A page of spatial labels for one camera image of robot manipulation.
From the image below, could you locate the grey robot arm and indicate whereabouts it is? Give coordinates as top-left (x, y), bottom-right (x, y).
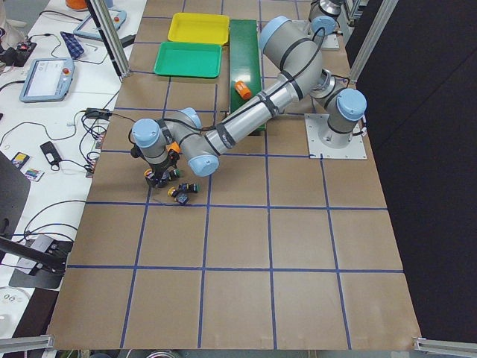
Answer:
top-left (130, 16), bottom-right (367, 187)
top-left (309, 0), bottom-right (345, 35)

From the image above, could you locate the black phone device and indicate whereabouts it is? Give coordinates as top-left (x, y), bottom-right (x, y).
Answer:
top-left (40, 141), bottom-right (63, 166)

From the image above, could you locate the teach pendant tablet near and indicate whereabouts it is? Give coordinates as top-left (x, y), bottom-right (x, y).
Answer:
top-left (19, 57), bottom-right (75, 103)

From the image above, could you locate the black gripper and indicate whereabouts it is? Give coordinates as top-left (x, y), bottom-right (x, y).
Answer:
top-left (144, 156), bottom-right (180, 188)

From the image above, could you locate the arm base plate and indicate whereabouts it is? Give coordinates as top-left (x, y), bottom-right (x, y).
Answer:
top-left (304, 113), bottom-right (367, 160)
top-left (312, 24), bottom-right (339, 51)

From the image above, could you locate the yellow plastic tray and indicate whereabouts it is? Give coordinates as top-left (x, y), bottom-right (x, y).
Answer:
top-left (168, 12), bottom-right (230, 45)

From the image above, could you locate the teach pendant tablet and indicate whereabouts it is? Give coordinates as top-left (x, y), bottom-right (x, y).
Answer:
top-left (72, 8), bottom-right (127, 42)
top-left (19, 57), bottom-right (75, 103)

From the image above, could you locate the aluminium frame post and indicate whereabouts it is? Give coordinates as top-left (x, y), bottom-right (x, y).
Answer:
top-left (86, 0), bottom-right (130, 78)

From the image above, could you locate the blue plaid cloth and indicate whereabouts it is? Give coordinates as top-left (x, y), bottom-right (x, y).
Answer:
top-left (60, 31), bottom-right (85, 60)

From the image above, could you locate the orange cylinder marked 4680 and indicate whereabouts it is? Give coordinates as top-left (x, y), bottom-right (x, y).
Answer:
top-left (234, 81), bottom-right (252, 101)

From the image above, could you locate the green plastic tray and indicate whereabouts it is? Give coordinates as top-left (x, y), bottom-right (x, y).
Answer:
top-left (154, 42), bottom-right (222, 78)

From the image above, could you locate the green conveyor belt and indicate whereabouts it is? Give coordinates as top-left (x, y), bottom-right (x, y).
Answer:
top-left (229, 19), bottom-right (262, 112)

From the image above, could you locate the push button on table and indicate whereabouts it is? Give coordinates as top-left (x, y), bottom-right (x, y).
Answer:
top-left (178, 183), bottom-right (200, 193)

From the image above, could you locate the teach pendant tablet far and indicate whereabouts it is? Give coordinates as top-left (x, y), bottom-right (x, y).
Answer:
top-left (72, 8), bottom-right (127, 42)

